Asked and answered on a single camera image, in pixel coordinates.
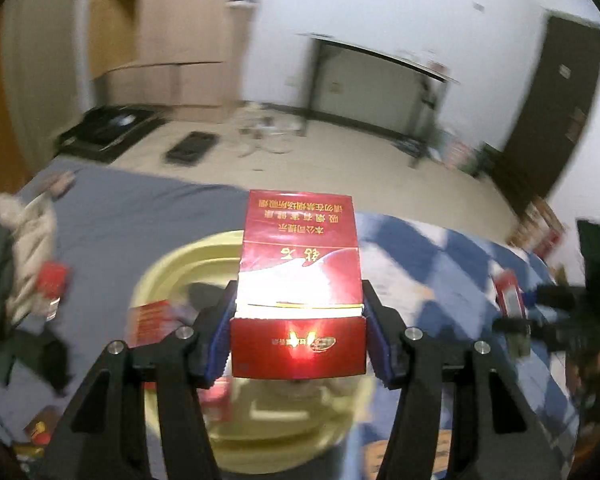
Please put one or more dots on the black folding table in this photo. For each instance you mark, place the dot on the black folding table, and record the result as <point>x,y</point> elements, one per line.
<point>380,60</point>

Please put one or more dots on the printed cardboard box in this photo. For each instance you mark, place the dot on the printed cardboard box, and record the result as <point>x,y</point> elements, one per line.
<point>537,227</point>

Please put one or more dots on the blue plaid blanket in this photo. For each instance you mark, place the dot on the blue plaid blanket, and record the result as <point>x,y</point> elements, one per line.
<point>445,270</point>

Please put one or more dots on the grey bed sheet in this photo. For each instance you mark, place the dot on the grey bed sheet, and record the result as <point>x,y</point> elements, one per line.
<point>130,210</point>

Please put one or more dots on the large red box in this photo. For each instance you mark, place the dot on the large red box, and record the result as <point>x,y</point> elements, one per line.
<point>300,280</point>

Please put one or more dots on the beige cloth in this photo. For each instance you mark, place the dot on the beige cloth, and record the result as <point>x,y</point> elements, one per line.
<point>25,240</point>

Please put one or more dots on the black case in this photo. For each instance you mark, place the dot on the black case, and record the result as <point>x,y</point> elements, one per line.
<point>110,127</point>

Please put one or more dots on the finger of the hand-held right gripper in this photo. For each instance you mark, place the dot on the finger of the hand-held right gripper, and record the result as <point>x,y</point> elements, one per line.
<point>555,296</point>
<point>535,335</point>

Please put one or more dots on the dark door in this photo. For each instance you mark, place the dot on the dark door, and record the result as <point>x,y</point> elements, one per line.
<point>550,110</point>

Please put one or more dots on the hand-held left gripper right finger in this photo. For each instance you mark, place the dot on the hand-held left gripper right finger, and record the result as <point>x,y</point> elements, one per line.
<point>380,350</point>

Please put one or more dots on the yellow plastic basin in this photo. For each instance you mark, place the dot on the yellow plastic basin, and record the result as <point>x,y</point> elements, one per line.
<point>190,270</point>

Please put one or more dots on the small red box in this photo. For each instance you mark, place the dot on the small red box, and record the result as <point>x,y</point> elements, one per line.
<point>54,282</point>

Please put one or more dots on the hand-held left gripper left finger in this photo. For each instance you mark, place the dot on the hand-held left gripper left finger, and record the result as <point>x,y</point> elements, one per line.
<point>220,345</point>

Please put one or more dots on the small brown box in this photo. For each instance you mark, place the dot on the small brown box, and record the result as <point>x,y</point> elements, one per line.
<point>60,182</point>

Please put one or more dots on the flat black device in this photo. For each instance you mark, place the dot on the flat black device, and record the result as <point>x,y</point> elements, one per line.
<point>192,147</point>

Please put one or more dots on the wooden wardrobe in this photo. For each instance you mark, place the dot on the wooden wardrobe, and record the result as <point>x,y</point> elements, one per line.
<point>180,35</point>

